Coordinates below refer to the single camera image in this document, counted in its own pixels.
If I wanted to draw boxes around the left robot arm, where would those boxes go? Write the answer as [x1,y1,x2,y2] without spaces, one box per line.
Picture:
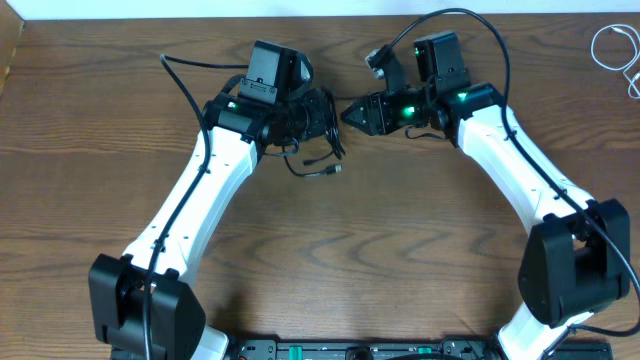
[88,41,344,360]

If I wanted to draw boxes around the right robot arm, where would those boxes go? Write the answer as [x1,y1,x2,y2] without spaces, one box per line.
[341,32,632,359]

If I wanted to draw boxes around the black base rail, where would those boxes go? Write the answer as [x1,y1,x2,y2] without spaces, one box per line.
[227,337,614,360]

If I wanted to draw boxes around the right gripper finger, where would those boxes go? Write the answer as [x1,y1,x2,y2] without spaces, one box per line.
[341,96,370,120]
[341,113,372,135]

